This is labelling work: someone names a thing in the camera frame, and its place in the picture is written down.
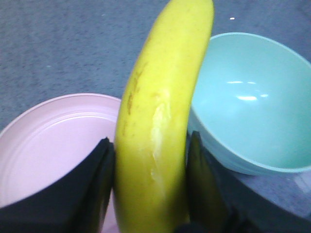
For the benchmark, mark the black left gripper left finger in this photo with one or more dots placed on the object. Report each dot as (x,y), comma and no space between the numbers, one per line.
(76,203)

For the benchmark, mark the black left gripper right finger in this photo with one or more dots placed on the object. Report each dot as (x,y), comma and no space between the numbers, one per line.
(221,203)

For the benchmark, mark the yellow banana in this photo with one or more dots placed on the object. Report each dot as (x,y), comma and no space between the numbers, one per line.
(150,141)

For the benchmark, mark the pink plate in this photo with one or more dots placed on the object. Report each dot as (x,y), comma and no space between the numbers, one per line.
(48,141)

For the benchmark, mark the green bowl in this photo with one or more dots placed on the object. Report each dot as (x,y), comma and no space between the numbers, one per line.
(252,105)

